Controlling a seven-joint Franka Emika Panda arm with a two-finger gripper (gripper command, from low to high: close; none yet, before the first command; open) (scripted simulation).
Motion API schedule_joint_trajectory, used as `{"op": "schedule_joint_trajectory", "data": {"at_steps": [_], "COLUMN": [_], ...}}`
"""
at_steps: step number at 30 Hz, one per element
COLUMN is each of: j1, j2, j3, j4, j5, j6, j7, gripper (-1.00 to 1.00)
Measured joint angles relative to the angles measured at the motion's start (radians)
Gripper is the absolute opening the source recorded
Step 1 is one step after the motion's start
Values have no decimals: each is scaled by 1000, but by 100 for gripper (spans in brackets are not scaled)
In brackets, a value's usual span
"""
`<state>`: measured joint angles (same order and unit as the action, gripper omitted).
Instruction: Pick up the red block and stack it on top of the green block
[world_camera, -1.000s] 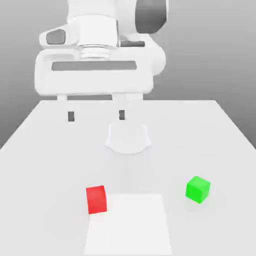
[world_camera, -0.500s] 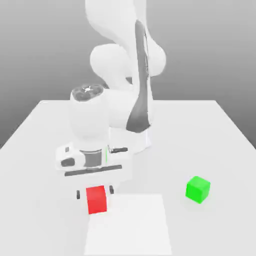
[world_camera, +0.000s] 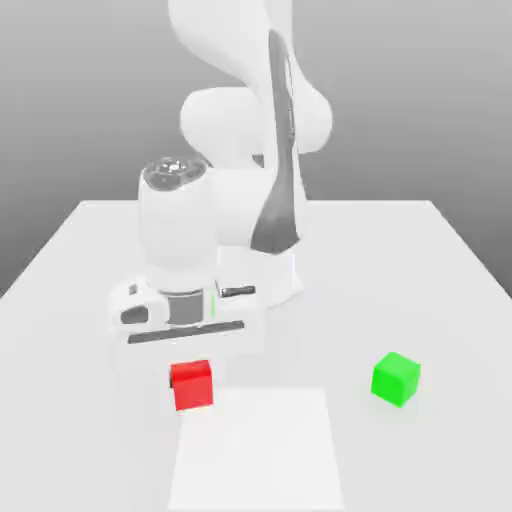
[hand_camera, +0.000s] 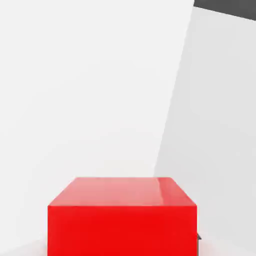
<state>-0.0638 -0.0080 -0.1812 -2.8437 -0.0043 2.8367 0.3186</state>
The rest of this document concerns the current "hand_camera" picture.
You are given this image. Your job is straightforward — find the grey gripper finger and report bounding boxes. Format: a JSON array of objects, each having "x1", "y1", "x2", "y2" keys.
[{"x1": 196, "y1": 232, "x2": 203, "y2": 256}]

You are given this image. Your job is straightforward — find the small red cube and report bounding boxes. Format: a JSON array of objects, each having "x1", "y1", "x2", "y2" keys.
[{"x1": 47, "y1": 176, "x2": 198, "y2": 256}]

